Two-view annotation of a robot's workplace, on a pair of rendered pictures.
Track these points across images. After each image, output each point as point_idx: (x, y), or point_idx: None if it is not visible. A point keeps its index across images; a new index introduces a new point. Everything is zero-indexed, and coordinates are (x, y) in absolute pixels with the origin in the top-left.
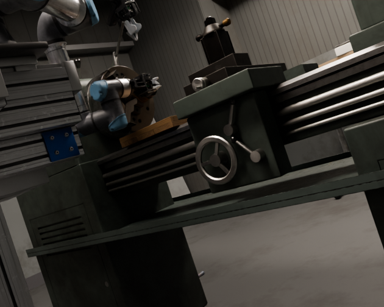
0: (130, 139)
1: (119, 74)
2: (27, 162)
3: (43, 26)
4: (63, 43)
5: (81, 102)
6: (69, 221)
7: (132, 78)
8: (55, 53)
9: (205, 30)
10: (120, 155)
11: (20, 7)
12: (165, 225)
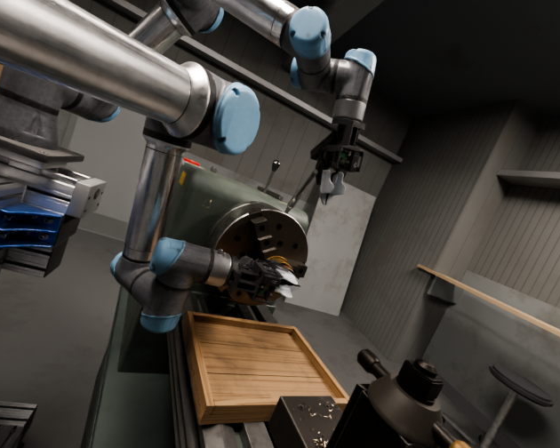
0: (187, 332)
1: (267, 228)
2: None
3: None
4: (172, 148)
5: (140, 247)
6: (131, 311)
7: (236, 272)
8: (149, 154)
9: (382, 392)
10: (181, 324)
11: None
12: None
